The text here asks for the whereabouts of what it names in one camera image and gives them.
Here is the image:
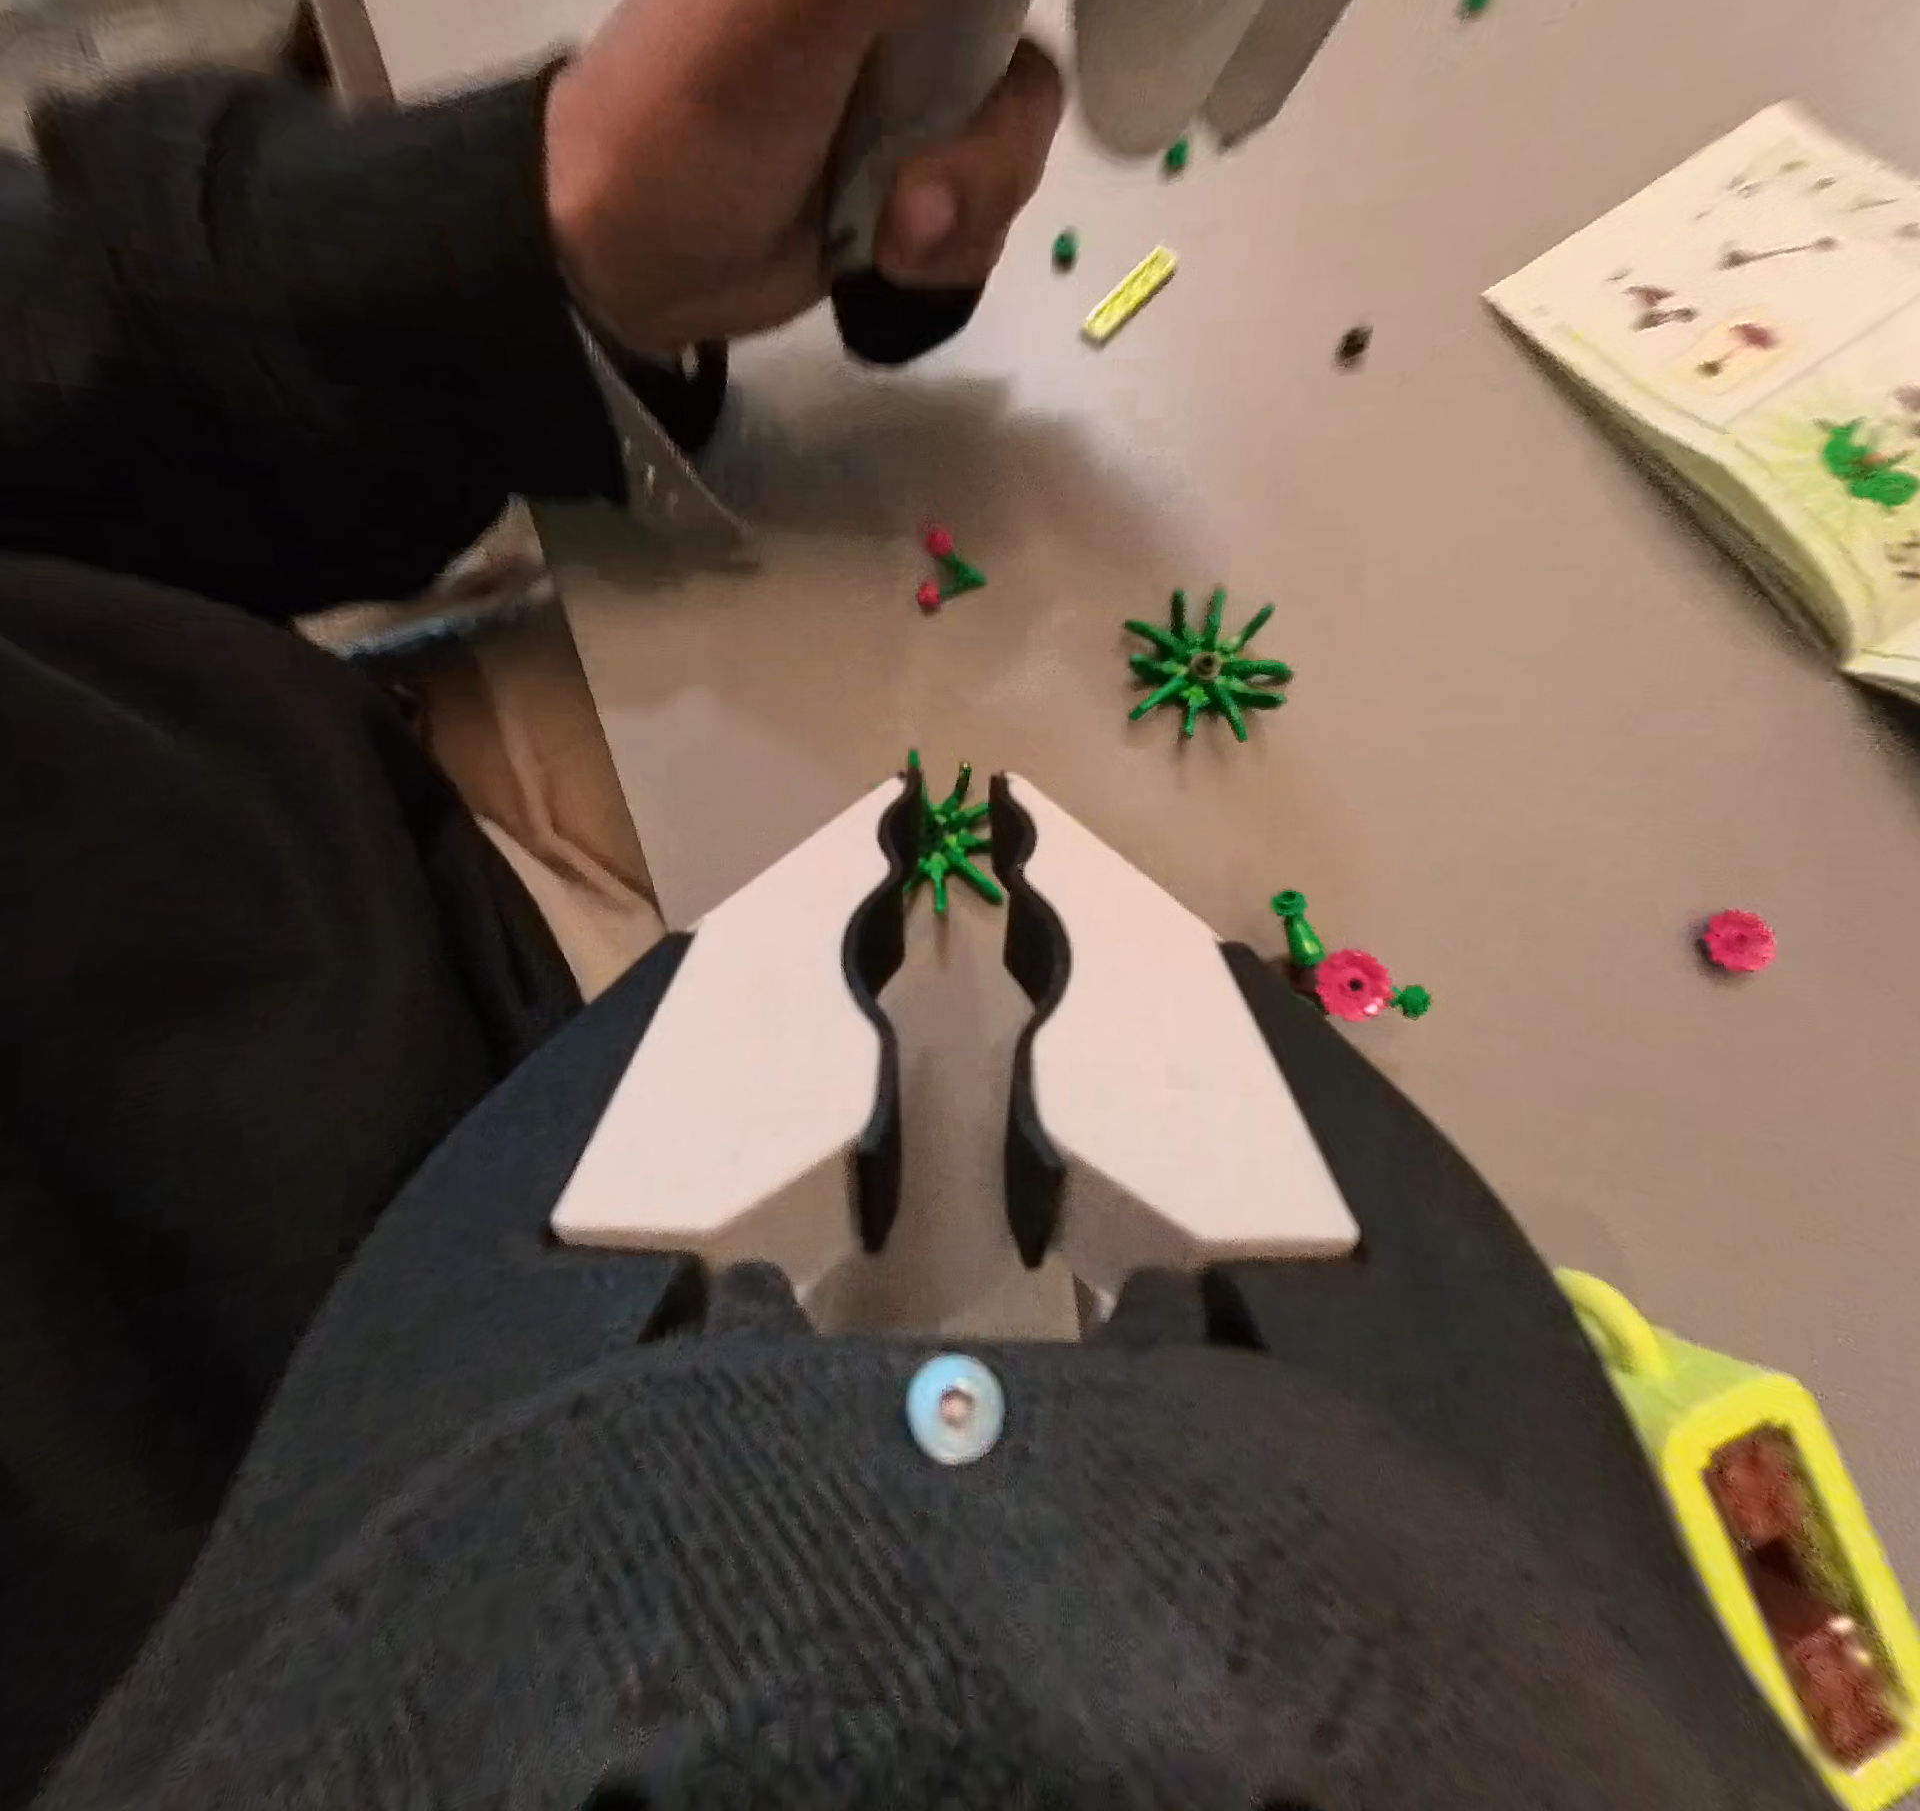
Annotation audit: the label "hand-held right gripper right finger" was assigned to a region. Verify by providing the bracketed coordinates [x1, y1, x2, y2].
[987, 769, 1365, 1335]

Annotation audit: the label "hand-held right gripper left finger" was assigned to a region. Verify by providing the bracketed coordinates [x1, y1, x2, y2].
[546, 771, 929, 1315]

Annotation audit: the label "green toy leaf piece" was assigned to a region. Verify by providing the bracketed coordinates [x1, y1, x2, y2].
[1121, 584, 1296, 745]
[894, 747, 1008, 919]

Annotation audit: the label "green stem with pink flowers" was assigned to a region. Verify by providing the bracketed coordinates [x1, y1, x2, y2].
[913, 522, 990, 618]

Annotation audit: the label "person's left forearm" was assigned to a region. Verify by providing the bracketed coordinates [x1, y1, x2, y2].
[0, 56, 723, 620]

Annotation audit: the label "person's left hand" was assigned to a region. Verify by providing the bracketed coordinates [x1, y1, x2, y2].
[545, 0, 1122, 362]

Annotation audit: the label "brown pot toy cactus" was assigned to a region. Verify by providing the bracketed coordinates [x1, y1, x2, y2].
[1269, 887, 1437, 1027]

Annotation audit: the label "yellow toy plate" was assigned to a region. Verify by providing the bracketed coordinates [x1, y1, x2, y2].
[1080, 242, 1182, 346]

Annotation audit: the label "person's tan trousers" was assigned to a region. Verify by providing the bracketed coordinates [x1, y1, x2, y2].
[301, 492, 673, 961]

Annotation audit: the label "toy instruction booklet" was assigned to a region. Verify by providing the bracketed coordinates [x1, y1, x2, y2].
[1481, 100, 1920, 705]

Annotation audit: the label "lime toy flower pot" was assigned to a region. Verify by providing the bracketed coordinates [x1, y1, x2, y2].
[1552, 1263, 1920, 1811]

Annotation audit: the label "grey perforated strap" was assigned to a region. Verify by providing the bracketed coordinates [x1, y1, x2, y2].
[567, 308, 757, 564]

